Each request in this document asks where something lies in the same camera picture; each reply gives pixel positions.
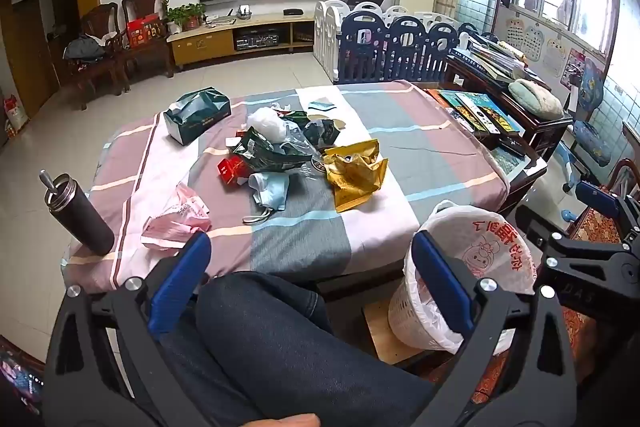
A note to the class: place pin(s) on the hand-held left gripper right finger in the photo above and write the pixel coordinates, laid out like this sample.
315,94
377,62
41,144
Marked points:
442,284

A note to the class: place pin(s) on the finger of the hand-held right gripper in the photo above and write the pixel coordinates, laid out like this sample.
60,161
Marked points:
531,227
595,196

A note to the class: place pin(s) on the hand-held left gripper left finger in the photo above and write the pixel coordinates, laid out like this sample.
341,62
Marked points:
180,279

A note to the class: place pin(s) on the white basket with plastic liner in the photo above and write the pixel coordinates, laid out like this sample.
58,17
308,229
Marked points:
495,252

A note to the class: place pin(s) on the light blue face mask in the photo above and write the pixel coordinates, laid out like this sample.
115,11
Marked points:
270,192

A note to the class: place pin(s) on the gold snack bag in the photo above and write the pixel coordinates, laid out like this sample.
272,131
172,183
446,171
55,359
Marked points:
355,177

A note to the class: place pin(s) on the green snack packet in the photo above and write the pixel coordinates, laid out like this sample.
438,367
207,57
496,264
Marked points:
265,157

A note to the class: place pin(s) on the white plastic bag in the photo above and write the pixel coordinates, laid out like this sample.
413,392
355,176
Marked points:
267,123

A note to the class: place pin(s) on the person's left hand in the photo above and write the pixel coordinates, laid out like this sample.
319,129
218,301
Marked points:
285,421

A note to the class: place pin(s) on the small blue plastic toy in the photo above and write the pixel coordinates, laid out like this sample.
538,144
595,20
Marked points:
570,216

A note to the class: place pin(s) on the blue folding child chair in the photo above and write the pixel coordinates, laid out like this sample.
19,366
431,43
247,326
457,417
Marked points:
592,147

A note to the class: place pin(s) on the glass topped low table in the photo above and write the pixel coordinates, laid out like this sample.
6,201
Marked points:
520,167

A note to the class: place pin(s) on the pink plastic bag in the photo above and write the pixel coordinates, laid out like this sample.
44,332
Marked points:
177,217

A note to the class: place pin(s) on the red patterned carpet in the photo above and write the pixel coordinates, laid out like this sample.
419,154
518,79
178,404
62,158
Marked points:
580,332

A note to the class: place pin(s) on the wooden stool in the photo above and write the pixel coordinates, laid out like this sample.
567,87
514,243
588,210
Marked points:
385,337

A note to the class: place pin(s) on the black flat case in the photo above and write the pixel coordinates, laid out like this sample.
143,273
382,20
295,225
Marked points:
510,146

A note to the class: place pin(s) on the dark wooden side table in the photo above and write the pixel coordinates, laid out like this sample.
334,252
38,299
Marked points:
545,127

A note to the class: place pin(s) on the grey green cushion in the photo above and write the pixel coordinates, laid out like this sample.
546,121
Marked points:
535,97

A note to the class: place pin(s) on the dark thermos bottle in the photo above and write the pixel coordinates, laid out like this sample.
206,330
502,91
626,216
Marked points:
82,217

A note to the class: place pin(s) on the person's leg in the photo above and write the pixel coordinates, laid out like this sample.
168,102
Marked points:
280,347

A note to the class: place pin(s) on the small red box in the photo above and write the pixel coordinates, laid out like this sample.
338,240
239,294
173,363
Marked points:
232,169

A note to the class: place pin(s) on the row of picture books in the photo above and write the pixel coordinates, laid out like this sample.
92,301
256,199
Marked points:
475,107

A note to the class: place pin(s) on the striped pink grey blanket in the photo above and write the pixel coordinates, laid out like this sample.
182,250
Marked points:
425,142

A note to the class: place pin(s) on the dark green tissue box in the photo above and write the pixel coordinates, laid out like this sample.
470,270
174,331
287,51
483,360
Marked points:
197,117

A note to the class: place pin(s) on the clear bag with round emblem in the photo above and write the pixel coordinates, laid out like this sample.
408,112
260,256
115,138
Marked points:
316,165

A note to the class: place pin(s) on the stack of books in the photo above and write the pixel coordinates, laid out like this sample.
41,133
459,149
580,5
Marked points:
490,57

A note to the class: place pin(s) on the dark green crumpled packet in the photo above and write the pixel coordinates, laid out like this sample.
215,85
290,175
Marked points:
322,131

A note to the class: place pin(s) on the beige packet with blue stripes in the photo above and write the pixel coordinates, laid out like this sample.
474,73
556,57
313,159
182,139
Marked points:
322,106

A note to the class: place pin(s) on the dark blue play fence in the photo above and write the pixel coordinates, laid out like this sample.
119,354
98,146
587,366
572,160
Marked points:
400,52

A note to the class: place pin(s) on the dark wooden armchair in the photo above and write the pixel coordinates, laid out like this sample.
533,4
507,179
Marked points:
97,72
145,57

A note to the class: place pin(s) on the wooden television cabinet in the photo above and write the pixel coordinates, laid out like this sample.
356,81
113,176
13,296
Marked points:
200,47

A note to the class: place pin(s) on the red and white floor bag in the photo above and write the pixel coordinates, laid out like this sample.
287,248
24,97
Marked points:
15,112

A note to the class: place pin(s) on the black audio receiver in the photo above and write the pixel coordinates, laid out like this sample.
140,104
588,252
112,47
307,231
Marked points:
257,41

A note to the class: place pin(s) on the red gift box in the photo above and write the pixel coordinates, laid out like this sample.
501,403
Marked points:
145,31

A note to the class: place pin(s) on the dark bag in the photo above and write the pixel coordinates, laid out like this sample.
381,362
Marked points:
82,48

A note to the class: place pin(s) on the potted green plant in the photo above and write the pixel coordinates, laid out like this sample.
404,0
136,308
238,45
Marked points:
187,14

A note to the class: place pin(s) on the white play fence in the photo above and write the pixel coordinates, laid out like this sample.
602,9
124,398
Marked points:
327,32

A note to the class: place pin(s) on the black set top box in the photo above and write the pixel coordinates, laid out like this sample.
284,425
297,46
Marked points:
293,12

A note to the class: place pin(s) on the colourful wall poster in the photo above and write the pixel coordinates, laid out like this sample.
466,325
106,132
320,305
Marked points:
574,69

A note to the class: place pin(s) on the white wall chart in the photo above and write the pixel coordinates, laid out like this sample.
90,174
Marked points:
554,57
517,33

